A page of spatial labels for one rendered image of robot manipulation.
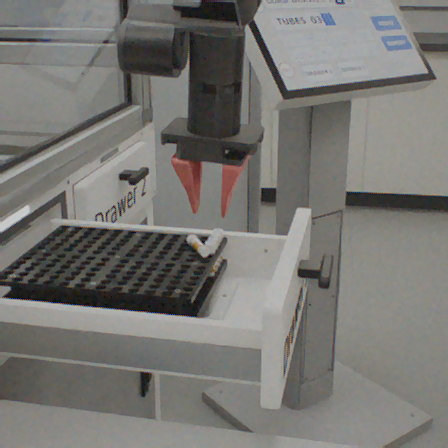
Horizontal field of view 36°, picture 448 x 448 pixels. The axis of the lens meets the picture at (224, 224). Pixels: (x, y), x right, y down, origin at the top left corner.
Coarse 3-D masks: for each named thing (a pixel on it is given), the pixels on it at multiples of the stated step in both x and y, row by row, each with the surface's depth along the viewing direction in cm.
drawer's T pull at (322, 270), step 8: (328, 256) 76; (304, 264) 74; (312, 264) 74; (320, 264) 74; (328, 264) 74; (304, 272) 73; (312, 272) 73; (320, 272) 72; (328, 272) 72; (320, 280) 70; (328, 280) 70; (320, 288) 71; (328, 288) 71
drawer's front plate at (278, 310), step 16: (304, 208) 87; (304, 224) 81; (288, 240) 76; (304, 240) 79; (288, 256) 72; (304, 256) 81; (288, 272) 68; (272, 288) 64; (288, 288) 65; (304, 288) 85; (272, 304) 61; (288, 304) 66; (272, 320) 61; (288, 320) 67; (272, 336) 61; (272, 352) 62; (288, 352) 70; (272, 368) 62; (288, 368) 71; (272, 384) 63; (272, 400) 64
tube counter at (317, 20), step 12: (312, 12) 160; (324, 12) 162; (336, 12) 165; (348, 12) 167; (360, 12) 169; (312, 24) 159; (324, 24) 161; (336, 24) 163; (348, 24) 165; (360, 24) 167
